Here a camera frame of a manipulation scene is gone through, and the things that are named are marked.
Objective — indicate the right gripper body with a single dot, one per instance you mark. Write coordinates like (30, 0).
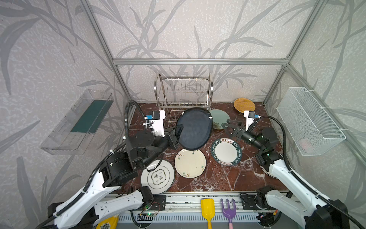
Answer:
(236, 131)

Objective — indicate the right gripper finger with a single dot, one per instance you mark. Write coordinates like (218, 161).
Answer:
(237, 123)
(230, 131)

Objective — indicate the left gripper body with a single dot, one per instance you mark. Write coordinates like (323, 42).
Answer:
(172, 139)

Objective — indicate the light green flower plate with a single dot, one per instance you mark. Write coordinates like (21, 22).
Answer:
(219, 117)

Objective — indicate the steel dish rack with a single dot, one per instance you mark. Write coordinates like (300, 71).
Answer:
(175, 94)

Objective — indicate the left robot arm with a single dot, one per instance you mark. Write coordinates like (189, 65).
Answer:
(87, 208)

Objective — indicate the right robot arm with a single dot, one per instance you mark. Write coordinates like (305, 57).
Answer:
(315, 210)

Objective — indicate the orange woven plate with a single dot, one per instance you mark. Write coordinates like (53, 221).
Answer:
(243, 104)

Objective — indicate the green rim white plate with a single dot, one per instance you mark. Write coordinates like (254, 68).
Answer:
(226, 152)

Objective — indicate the cream floral plate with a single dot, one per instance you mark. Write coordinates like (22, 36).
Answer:
(190, 164)

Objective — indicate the white plate black emblem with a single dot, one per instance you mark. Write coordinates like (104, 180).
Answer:
(158, 179)

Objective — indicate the right orange sunburst plate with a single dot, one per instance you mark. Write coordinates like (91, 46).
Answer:
(268, 173)

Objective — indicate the yellow toy shovel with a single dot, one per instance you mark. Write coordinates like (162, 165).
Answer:
(208, 210)

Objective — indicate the purple toy fork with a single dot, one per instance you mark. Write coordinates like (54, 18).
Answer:
(229, 211)

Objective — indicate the yellow banana toy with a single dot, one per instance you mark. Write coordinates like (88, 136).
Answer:
(110, 223)

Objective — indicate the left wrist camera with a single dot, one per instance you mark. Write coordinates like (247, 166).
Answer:
(155, 121)

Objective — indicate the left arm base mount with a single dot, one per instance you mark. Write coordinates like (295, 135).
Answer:
(158, 203)

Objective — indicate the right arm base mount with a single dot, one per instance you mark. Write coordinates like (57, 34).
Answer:
(249, 202)

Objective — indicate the white wire mesh basket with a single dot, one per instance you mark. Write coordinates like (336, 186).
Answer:
(312, 129)

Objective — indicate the clear plastic wall shelf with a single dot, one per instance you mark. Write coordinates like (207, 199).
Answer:
(76, 130)

